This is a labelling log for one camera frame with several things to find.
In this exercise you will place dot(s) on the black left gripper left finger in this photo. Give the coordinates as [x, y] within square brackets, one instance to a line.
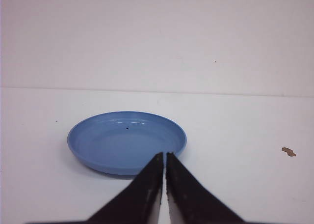
[139, 202]

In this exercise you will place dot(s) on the blue round plate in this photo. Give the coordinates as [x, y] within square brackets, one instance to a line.
[122, 143]

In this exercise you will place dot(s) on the small brown table mark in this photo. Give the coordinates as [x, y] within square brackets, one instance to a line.
[288, 151]

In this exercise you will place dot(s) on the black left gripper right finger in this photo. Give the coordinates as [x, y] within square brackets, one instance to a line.
[189, 202]

